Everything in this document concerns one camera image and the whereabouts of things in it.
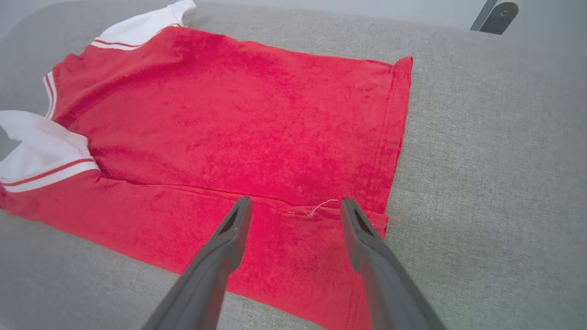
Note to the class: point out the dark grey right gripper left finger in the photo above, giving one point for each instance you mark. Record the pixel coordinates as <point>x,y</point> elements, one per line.
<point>206,275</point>

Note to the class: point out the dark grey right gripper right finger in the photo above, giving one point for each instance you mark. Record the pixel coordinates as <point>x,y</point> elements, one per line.
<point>385,284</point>

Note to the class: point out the red and white jersey shirt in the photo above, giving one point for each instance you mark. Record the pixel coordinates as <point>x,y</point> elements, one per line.
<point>229,114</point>

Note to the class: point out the grey metal door bracket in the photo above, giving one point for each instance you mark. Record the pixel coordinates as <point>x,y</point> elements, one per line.
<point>501,16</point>

